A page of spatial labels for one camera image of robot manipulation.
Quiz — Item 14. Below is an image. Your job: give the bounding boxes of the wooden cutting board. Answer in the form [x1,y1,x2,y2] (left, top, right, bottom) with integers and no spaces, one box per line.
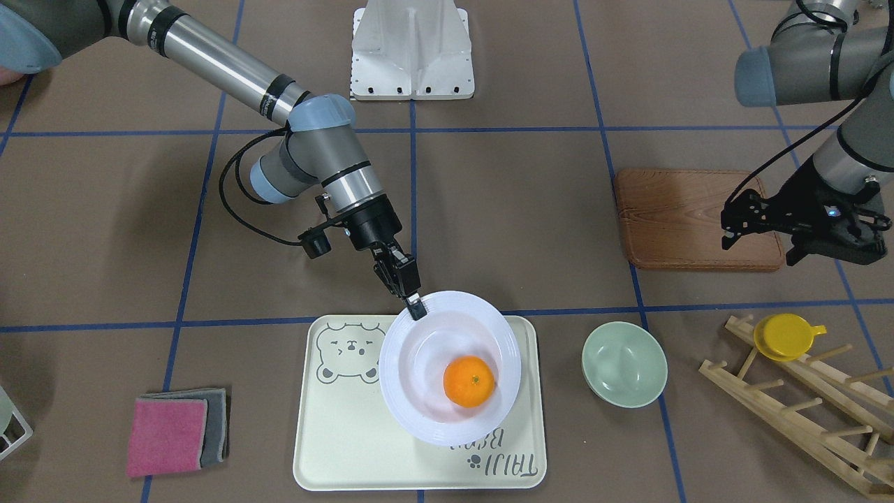
[613,168,784,272]

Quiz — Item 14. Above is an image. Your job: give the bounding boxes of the mint green bowl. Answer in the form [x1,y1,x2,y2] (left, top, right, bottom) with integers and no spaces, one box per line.
[581,321,668,409]

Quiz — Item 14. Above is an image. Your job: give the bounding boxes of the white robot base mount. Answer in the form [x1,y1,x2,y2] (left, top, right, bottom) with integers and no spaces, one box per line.
[349,1,476,101]

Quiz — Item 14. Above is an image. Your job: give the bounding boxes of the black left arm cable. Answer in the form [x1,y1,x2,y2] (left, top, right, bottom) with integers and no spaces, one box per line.
[724,70,882,210]

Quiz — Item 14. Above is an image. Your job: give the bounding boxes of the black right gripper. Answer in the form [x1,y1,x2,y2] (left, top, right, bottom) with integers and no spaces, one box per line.
[342,195,427,321]

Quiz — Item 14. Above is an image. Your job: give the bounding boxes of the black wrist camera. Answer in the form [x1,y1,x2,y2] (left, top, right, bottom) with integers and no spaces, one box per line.
[299,228,332,260]

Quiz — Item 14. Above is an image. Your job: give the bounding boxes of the yellow plastic cup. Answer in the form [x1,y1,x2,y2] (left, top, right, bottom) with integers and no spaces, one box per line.
[753,313,827,362]

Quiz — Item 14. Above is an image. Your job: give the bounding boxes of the pink cleaning cloth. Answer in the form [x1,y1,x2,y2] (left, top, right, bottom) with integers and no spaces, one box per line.
[126,398,207,478]

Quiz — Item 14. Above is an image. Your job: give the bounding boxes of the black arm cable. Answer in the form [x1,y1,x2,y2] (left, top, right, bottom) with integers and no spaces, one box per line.
[219,126,305,247]
[724,70,882,210]

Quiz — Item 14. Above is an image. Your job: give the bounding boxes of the white wire dish rack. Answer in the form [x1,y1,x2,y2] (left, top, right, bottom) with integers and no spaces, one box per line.
[1,386,34,460]

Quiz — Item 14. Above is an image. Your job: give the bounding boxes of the orange fruit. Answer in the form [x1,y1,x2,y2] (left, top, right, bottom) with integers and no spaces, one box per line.
[443,356,496,408]

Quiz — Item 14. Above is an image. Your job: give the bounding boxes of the white round plate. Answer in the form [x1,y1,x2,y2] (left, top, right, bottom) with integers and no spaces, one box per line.
[379,291,522,446]

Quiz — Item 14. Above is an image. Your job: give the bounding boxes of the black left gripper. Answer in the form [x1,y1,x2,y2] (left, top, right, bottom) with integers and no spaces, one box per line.
[721,161,892,266]

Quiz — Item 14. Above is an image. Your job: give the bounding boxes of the cream bear tray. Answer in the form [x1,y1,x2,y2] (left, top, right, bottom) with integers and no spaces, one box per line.
[293,315,547,491]

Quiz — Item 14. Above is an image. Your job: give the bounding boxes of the grey cleaning cloth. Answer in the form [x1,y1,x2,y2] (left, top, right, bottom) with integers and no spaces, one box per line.
[138,388,228,469]

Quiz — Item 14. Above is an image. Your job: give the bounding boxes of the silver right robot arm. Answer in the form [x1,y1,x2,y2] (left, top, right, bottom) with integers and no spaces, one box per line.
[2,1,427,319]

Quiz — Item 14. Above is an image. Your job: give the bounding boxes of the wooden drying rack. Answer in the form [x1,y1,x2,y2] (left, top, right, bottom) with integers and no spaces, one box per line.
[698,316,893,502]

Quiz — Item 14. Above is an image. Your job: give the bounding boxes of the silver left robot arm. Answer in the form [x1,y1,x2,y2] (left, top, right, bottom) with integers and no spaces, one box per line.
[721,1,893,266]

